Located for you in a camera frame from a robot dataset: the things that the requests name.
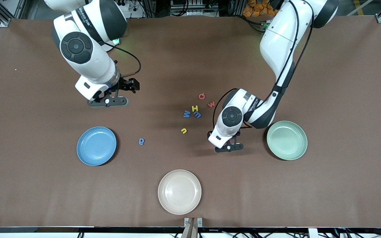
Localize pale green round plate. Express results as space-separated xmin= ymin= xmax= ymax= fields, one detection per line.
xmin=266 ymin=121 xmax=308 ymax=161

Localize beige round plate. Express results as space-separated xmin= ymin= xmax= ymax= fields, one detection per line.
xmin=158 ymin=170 xmax=202 ymax=215

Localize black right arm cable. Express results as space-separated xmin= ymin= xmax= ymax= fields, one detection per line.
xmin=105 ymin=41 xmax=142 ymax=78

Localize white power strip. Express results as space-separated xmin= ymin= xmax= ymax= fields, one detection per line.
xmin=124 ymin=0 xmax=145 ymax=19

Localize brown wooden slat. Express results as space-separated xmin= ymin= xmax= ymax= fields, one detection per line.
xmin=181 ymin=218 xmax=198 ymax=238

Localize orange objects pile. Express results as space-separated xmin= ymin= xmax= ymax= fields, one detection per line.
xmin=242 ymin=0 xmax=278 ymax=18

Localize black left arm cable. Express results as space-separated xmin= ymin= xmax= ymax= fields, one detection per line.
xmin=212 ymin=0 xmax=314 ymax=133

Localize blue round plate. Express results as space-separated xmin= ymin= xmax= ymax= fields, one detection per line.
xmin=76 ymin=126 xmax=117 ymax=166

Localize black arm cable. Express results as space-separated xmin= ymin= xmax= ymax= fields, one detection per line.
xmin=105 ymin=41 xmax=142 ymax=78
xmin=212 ymin=0 xmax=314 ymax=133

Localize metal equipment rack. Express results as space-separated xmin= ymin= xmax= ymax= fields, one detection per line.
xmin=170 ymin=0 xmax=221 ymax=18

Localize metal table edge bracket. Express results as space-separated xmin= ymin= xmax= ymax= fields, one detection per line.
xmin=184 ymin=217 xmax=203 ymax=228

